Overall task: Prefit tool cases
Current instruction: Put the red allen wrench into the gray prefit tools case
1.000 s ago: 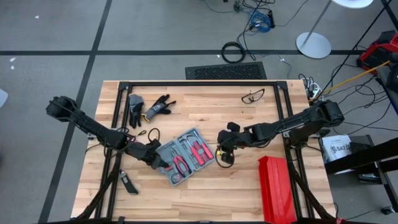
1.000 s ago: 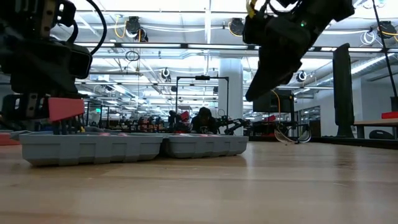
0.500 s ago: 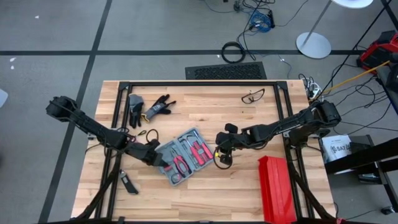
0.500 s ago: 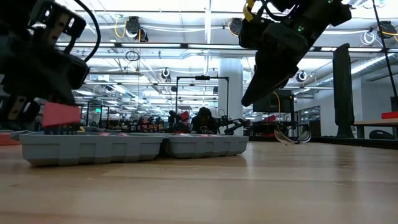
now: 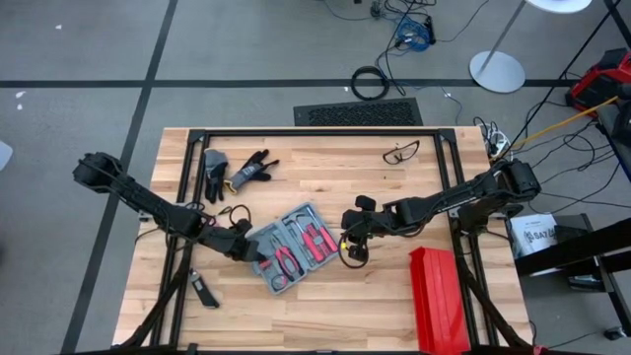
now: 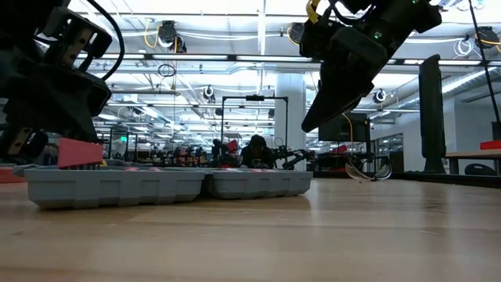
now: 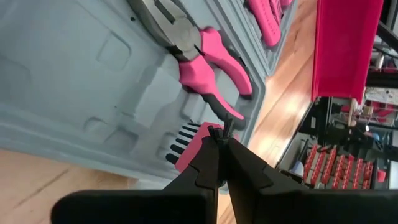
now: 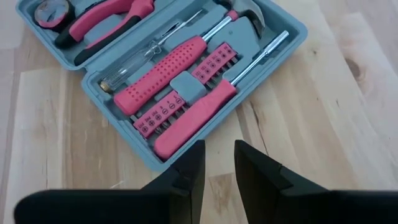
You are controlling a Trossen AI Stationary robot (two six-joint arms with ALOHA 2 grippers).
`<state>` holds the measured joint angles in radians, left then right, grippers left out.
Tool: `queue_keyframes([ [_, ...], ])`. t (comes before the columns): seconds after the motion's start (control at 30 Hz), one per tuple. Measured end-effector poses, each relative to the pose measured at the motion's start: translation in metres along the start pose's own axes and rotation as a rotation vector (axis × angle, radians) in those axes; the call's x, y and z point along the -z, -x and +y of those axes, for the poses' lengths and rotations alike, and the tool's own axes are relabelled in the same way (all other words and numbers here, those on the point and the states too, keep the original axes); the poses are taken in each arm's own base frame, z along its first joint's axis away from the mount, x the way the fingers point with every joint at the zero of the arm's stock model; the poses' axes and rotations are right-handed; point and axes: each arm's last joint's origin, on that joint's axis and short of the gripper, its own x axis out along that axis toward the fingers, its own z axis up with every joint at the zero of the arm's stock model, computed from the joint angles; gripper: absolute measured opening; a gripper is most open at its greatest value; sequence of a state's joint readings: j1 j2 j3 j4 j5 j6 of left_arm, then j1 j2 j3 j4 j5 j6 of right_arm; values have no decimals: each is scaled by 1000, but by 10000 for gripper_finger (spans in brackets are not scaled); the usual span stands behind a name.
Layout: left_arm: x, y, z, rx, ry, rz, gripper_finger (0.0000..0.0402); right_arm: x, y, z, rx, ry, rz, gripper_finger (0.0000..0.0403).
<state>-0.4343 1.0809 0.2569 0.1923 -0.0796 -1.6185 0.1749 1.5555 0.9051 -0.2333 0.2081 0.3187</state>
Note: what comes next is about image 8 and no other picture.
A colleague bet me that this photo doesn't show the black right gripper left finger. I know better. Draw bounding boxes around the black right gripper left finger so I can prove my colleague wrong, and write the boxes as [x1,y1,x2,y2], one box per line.
[141,139,206,224]

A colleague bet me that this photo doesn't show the grey plastic tool case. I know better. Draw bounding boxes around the grey plastic tool case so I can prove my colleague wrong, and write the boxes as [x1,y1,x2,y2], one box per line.
[15,0,308,173]

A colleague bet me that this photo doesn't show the pink handled screwdriver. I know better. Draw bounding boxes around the pink handled screwdriver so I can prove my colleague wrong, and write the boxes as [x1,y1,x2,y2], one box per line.
[154,30,290,162]

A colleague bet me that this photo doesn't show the hammer with pink handle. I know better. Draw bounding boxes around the hammer with pink handle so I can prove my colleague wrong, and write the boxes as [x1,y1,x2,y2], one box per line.
[113,0,266,117]

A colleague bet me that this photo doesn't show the pink handled pliers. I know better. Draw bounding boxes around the pink handled pliers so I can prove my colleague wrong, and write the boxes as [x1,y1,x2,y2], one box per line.
[55,0,155,67]

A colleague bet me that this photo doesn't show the clear tester screwdriver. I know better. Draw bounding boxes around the clear tester screwdriver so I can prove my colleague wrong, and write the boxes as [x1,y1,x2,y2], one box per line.
[99,9,205,94]

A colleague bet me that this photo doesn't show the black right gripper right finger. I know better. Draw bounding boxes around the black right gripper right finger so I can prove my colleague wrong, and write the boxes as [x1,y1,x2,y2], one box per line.
[234,139,328,224]

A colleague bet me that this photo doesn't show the pink bit holder PH print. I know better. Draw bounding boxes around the pink bit holder PH print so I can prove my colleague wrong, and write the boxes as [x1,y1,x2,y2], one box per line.
[132,90,188,139]

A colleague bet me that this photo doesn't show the black tape roll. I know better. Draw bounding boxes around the black tape roll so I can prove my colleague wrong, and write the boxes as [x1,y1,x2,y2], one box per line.
[33,0,76,32]

